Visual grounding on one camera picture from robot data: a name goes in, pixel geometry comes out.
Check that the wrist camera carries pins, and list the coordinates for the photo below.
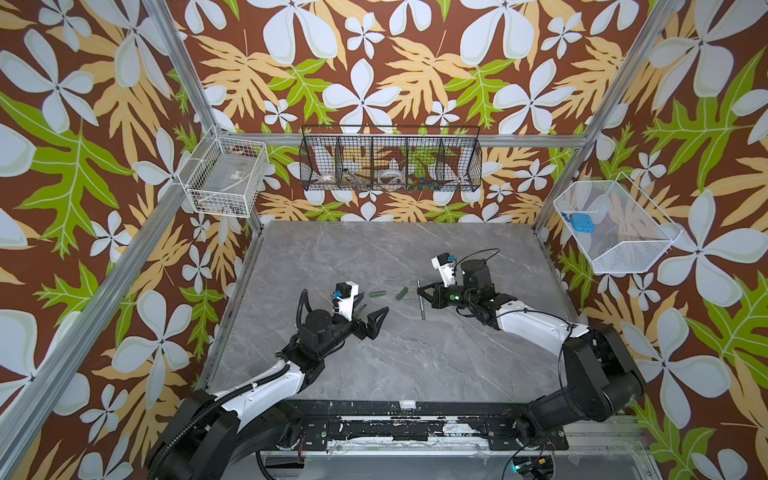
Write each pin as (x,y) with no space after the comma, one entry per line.
(343,299)
(445,265)

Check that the white wire basket left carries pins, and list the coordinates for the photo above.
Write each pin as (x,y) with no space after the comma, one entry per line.
(223,175)

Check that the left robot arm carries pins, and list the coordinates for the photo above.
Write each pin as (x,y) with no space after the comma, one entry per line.
(202,437)

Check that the black wire basket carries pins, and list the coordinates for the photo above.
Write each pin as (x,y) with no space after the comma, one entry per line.
(373,157)

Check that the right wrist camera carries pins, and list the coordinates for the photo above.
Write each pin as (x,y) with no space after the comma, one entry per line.
(445,265)

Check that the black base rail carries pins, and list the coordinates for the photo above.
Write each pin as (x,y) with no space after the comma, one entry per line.
(318,425)

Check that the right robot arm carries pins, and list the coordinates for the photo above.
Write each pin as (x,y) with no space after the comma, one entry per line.
(597,375)

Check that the blue object in basket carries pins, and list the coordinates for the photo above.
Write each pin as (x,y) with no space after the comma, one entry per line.
(582,223)

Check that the electronics board with led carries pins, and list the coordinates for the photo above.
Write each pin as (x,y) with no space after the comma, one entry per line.
(536,468)

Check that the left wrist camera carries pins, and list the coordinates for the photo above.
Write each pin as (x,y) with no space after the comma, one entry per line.
(343,299)

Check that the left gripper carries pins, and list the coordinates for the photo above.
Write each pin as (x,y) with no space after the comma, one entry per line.
(371,329)

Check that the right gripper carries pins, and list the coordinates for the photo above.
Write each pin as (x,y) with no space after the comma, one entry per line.
(438,294)

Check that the white mesh basket right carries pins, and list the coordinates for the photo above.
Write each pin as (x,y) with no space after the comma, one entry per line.
(632,232)

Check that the green pen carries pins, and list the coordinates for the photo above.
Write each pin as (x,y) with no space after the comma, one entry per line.
(421,301)

